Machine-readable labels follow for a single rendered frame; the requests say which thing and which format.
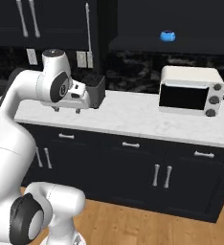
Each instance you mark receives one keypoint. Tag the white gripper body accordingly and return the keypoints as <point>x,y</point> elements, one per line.
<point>82,101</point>

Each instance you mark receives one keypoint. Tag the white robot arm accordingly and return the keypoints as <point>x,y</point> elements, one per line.
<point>8,159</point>

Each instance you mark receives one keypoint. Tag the black base cabinet door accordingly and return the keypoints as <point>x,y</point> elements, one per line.
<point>126,178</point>
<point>72,169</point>
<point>32,172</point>
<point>193,191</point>

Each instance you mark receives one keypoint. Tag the open black cabinet door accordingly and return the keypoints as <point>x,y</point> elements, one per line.
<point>106,35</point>

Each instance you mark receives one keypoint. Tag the black square container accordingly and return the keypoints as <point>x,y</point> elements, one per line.
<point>97,91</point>

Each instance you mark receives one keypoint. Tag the black drawer front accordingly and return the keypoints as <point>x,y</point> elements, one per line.
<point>149,145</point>
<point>85,137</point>
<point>181,154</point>

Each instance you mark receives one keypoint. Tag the blue bowl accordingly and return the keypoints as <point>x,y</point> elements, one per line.
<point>167,36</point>

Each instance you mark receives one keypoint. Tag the white toaster oven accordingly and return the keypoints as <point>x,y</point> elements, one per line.
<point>189,92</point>

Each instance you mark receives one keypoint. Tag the narrow white wall switch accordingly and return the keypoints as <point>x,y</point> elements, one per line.
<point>90,60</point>

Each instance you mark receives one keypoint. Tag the white wall outlet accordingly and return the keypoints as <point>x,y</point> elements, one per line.
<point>81,59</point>
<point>32,56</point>

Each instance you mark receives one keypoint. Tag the black wall cabinet door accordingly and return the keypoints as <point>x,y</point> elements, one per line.
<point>61,22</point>
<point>4,19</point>

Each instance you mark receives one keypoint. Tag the open black wall cabinet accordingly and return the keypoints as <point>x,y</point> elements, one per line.
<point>181,22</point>

